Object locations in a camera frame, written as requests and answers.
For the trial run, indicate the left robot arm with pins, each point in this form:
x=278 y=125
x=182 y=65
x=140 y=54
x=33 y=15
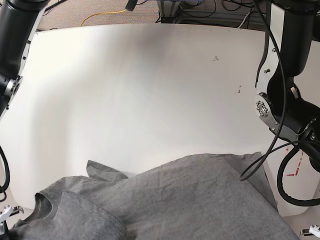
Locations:
x=289 y=28

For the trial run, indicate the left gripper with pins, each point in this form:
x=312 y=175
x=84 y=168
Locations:
x=313 y=231

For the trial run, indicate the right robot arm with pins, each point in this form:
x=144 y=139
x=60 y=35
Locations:
x=19 y=21

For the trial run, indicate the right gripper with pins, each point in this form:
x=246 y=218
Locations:
x=8 y=211

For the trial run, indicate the grey T-shirt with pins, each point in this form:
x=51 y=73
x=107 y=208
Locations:
x=197 y=197

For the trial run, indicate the red tape rectangle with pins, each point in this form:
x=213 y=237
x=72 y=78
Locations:
x=293 y=166

